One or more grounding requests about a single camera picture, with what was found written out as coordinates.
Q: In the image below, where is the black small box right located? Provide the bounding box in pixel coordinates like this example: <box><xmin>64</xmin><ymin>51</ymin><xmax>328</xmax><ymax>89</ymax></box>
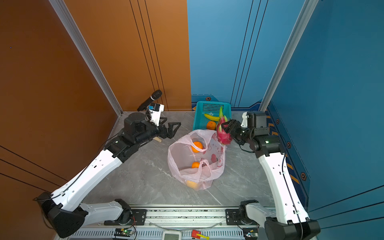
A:
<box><xmin>243</xmin><ymin>228</ymin><xmax>259</xmax><ymax>240</ymax></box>

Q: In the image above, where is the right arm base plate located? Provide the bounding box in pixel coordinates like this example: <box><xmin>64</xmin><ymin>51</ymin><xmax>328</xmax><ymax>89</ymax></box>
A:
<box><xmin>225</xmin><ymin>209</ymin><xmax>249</xmax><ymax>226</ymax></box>

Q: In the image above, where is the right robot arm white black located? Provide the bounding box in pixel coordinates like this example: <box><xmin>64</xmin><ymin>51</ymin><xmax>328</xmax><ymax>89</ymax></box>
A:
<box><xmin>221</xmin><ymin>112</ymin><xmax>321</xmax><ymax>240</ymax></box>

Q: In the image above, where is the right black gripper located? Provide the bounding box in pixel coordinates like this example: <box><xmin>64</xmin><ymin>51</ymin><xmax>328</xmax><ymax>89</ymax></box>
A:
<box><xmin>221</xmin><ymin>119</ymin><xmax>255</xmax><ymax>145</ymax></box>

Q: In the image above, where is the teal plastic basket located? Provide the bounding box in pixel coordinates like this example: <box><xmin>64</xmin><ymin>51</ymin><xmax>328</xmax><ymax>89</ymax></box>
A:
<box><xmin>193</xmin><ymin>101</ymin><xmax>232</xmax><ymax>130</ymax></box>

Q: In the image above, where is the red yellow button box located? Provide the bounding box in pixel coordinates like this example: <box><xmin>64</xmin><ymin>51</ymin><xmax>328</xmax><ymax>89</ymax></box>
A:
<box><xmin>191</xmin><ymin>230</ymin><xmax>210</xmax><ymax>240</ymax></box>

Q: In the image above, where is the black microphone on stand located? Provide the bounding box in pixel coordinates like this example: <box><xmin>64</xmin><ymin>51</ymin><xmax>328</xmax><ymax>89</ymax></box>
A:
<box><xmin>137</xmin><ymin>90</ymin><xmax>163</xmax><ymax>112</ymax></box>

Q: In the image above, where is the orange tangerine fruit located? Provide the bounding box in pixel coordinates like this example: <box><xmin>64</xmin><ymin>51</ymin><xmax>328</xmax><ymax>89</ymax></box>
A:
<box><xmin>206</xmin><ymin>121</ymin><xmax>217</xmax><ymax>131</ymax></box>

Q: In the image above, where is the yellow banana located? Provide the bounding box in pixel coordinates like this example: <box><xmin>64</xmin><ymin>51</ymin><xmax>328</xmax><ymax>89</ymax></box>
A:
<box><xmin>204</xmin><ymin>114</ymin><xmax>221</xmax><ymax>122</ymax></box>

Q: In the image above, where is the green circuit board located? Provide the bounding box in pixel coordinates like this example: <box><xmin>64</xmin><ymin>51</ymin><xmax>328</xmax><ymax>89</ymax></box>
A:
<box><xmin>113</xmin><ymin>228</ymin><xmax>136</xmax><ymax>240</ymax></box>

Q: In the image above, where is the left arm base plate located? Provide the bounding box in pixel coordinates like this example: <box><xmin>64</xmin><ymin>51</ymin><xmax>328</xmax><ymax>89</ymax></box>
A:
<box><xmin>104</xmin><ymin>209</ymin><xmax>147</xmax><ymax>227</ymax></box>

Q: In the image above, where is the pink plastic bag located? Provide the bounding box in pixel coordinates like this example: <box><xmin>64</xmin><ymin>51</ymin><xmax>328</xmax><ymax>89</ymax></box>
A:
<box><xmin>168</xmin><ymin>130</ymin><xmax>226</xmax><ymax>191</ymax></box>

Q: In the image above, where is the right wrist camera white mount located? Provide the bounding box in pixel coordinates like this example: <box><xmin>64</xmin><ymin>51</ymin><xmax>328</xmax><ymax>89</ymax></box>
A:
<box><xmin>241</xmin><ymin>112</ymin><xmax>248</xmax><ymax>128</ymax></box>

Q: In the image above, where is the pink dragon fruit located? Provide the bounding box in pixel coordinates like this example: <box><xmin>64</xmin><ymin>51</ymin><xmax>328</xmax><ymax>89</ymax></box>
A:
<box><xmin>217</xmin><ymin>107</ymin><xmax>233</xmax><ymax>145</ymax></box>

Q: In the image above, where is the white display device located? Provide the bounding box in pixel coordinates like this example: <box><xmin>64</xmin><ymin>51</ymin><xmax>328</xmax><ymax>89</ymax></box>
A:
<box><xmin>162</xmin><ymin>230</ymin><xmax>182</xmax><ymax>240</ymax></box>

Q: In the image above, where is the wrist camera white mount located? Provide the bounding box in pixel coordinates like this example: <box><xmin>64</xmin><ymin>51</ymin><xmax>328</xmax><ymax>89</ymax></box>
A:
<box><xmin>146</xmin><ymin>103</ymin><xmax>164</xmax><ymax>126</ymax></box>
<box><xmin>241</xmin><ymin>112</ymin><xmax>248</xmax><ymax>128</ymax></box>

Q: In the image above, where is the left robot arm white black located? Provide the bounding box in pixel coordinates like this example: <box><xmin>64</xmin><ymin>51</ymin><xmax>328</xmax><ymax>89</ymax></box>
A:
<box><xmin>35</xmin><ymin>112</ymin><xmax>181</xmax><ymax>239</ymax></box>

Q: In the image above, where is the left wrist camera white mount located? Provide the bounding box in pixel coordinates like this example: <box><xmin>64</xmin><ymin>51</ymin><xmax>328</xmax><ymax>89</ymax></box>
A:
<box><xmin>146</xmin><ymin>103</ymin><xmax>164</xmax><ymax>126</ymax></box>

